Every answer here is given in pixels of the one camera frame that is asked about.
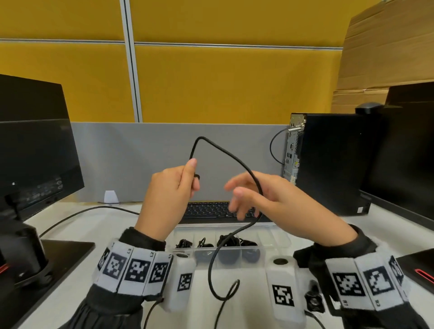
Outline person's right hand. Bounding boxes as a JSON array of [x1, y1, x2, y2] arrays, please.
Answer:
[[224, 171, 359, 247]]

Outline person's left hand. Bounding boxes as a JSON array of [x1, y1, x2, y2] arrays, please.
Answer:
[[136, 157, 201, 242]]

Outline black braided cable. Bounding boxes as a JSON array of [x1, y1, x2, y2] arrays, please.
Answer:
[[188, 136, 264, 329]]

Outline person's left forearm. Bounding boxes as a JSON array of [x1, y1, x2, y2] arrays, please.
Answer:
[[58, 227, 167, 329]]

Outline person's right forearm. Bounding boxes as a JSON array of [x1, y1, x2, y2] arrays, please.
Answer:
[[293, 224, 434, 329]]

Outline black keyboard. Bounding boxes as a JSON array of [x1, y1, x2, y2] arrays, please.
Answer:
[[179, 201, 272, 225]]

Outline clear plastic organizer box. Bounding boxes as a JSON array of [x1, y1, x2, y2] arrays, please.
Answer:
[[165, 226, 293, 266]]

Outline grey desk partition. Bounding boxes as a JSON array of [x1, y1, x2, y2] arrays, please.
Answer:
[[69, 122, 293, 204]]

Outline black desktop computer tower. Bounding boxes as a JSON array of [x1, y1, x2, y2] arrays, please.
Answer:
[[283, 113, 374, 217]]

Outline white marker wristband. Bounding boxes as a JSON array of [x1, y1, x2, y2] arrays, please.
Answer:
[[92, 238, 174, 299], [325, 250, 410, 311]]

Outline black monitor with ports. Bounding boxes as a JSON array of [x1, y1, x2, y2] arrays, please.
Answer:
[[0, 73, 85, 221]]

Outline black flat monitor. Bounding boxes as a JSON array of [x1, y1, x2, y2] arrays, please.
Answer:
[[359, 81, 434, 232]]

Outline black monitor stand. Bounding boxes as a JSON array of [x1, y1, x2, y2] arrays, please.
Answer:
[[0, 209, 96, 306]]

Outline black monitor base red stripe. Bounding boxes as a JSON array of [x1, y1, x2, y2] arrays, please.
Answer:
[[395, 248, 434, 295]]

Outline brown cardboard boxes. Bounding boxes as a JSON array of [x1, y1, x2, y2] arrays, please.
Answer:
[[330, 0, 434, 114]]

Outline black security lock cable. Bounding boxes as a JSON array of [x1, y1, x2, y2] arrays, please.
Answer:
[[269, 123, 306, 166]]

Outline group of black coiled cables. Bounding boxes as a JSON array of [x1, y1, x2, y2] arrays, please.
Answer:
[[175, 233, 262, 265]]

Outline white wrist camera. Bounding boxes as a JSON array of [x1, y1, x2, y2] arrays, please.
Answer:
[[265, 256, 306, 323], [162, 252, 197, 313]]

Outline thin black desk cable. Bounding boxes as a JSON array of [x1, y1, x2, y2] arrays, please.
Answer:
[[39, 205, 142, 238]]

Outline black camera mount knob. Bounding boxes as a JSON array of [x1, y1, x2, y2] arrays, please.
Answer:
[[304, 281, 327, 314]]

